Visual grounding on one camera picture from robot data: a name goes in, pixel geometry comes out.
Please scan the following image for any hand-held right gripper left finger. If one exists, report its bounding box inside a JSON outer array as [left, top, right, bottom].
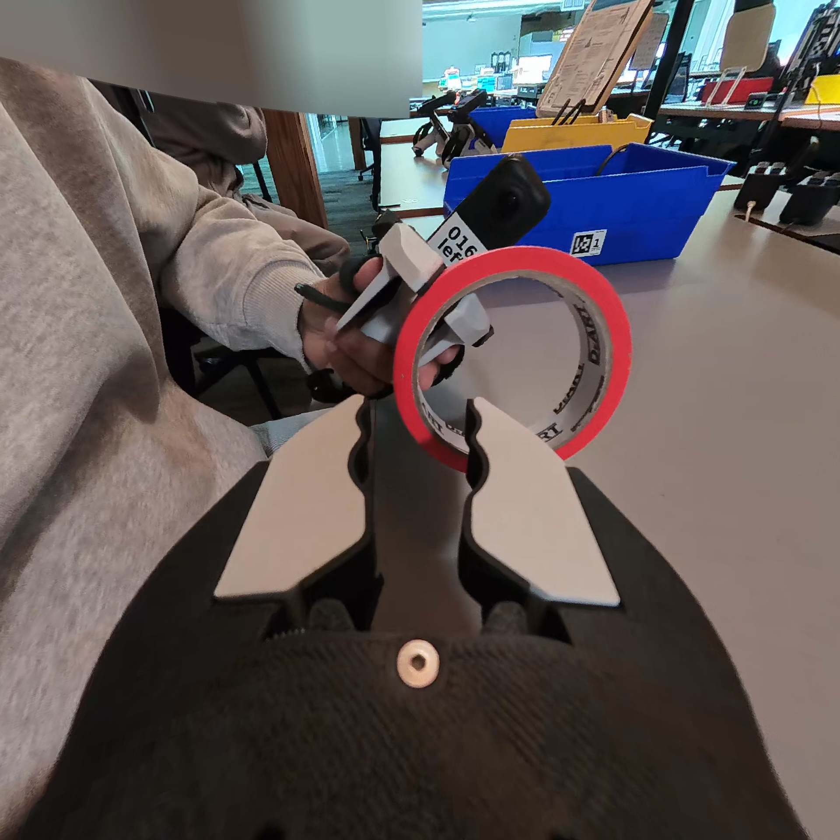
[[213, 392, 385, 616]]

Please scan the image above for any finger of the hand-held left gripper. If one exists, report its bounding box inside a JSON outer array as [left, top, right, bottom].
[[385, 223, 449, 294], [435, 295, 495, 349]]

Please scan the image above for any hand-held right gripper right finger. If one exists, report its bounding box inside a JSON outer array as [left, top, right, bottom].
[[457, 395, 622, 619]]

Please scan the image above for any red tape roll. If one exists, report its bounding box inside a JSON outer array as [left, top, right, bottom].
[[392, 246, 634, 475]]

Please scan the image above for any person's left forearm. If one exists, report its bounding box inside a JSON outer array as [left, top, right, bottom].
[[154, 147, 327, 375]]

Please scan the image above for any spare hand-held gripper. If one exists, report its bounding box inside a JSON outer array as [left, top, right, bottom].
[[411, 92, 458, 159], [440, 88, 501, 166]]

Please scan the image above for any person's left hand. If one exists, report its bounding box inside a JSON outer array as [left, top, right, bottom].
[[298, 256, 465, 401]]

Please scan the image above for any small blue plastic bin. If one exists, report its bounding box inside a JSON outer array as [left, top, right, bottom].
[[469, 105, 559, 149]]

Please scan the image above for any yellow plastic bin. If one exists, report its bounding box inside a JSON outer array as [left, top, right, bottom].
[[502, 113, 655, 154]]

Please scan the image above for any large blue plastic bin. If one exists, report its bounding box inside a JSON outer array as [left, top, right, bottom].
[[443, 143, 736, 267]]

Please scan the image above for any black office chair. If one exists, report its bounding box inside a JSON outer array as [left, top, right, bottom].
[[159, 307, 284, 421]]

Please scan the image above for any wooden clipboard with paper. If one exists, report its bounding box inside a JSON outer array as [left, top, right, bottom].
[[536, 0, 657, 119]]

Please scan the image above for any black metal column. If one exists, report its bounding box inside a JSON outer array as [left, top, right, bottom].
[[646, 0, 697, 143]]

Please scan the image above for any grey sweatshirt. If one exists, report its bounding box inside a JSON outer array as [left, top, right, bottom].
[[0, 58, 309, 840]]

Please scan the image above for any red tray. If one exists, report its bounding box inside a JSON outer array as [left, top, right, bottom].
[[696, 77, 776, 106]]

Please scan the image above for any black charging dock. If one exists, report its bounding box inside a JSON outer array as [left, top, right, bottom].
[[733, 161, 790, 211], [777, 169, 840, 228]]

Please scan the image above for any beige chair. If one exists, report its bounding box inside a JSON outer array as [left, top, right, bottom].
[[698, 3, 779, 106]]

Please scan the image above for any black metal rack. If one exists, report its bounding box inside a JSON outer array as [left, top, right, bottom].
[[780, 0, 840, 93]]

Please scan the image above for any wooden post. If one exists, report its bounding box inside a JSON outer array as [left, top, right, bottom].
[[262, 109, 329, 228]]

